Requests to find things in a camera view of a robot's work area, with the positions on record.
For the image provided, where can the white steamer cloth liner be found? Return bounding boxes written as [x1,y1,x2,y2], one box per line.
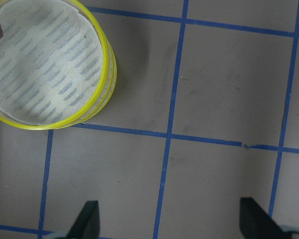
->
[0,0,105,125]

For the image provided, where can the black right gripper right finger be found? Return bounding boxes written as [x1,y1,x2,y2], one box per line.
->
[239,197,292,239]

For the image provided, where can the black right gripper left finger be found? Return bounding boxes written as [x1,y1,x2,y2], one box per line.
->
[66,201,100,239]

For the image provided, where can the yellow rimmed steamer basket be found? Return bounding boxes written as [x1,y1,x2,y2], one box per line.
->
[0,0,118,130]

